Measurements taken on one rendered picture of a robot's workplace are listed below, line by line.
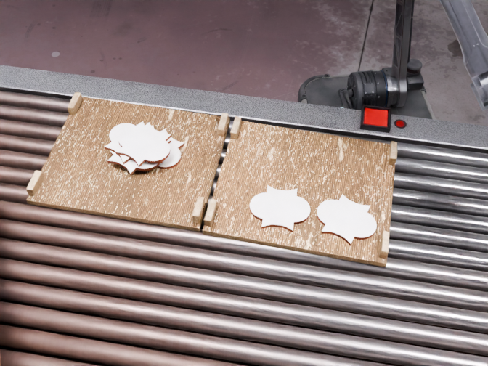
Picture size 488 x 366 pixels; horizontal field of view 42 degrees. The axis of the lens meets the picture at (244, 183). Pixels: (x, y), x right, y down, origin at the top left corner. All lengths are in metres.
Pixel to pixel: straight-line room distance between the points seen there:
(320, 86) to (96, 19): 1.36
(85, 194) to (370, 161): 0.68
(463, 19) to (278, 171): 0.56
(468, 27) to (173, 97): 0.81
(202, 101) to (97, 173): 0.36
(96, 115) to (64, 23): 1.91
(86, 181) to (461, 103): 2.08
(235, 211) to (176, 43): 1.99
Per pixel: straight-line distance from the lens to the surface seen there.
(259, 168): 1.55
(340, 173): 1.56
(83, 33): 3.50
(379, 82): 2.58
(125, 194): 1.52
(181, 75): 3.18
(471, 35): 1.28
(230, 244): 1.44
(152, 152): 1.53
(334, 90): 2.77
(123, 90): 1.79
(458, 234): 1.53
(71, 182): 1.57
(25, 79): 1.88
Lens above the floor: 2.13
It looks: 52 degrees down
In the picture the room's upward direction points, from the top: 1 degrees clockwise
